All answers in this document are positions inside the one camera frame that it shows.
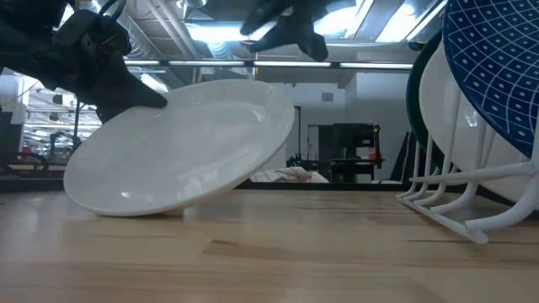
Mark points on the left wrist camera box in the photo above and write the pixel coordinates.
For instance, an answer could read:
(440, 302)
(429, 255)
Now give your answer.
(78, 27)

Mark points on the long LED light bar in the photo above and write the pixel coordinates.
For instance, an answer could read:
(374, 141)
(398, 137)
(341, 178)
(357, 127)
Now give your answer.
(295, 64)

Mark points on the white plate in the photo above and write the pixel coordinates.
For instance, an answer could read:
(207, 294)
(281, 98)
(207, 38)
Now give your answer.
(181, 155)
(438, 105)

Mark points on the black gantry frame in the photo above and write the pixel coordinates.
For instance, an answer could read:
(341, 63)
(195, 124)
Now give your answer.
(299, 126)

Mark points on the white striped dish towel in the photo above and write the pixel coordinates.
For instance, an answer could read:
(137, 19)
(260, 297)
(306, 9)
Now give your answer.
(290, 174)

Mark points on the black aluminium table frame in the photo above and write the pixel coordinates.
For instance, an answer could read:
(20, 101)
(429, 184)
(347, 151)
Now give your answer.
(337, 185)

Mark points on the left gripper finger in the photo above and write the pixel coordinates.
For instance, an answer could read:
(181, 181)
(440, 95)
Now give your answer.
(135, 94)
(105, 114)

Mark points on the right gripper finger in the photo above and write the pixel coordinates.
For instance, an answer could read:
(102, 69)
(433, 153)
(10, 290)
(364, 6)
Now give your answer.
(278, 37)
(263, 17)

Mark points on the black background desk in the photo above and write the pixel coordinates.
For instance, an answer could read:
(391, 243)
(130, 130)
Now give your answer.
(358, 162)

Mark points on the small red object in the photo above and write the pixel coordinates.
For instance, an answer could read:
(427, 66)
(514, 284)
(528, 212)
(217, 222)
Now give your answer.
(374, 156)

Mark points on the large dark green plate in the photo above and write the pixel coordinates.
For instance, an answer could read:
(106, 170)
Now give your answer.
(414, 105)

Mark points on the black computer monitor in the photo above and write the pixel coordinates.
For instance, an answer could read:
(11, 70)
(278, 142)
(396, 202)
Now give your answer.
(353, 135)

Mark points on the plate with blue pattern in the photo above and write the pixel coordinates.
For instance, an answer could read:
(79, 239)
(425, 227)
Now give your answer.
(497, 63)

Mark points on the background metal shelving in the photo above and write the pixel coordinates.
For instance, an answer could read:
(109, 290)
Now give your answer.
(77, 126)

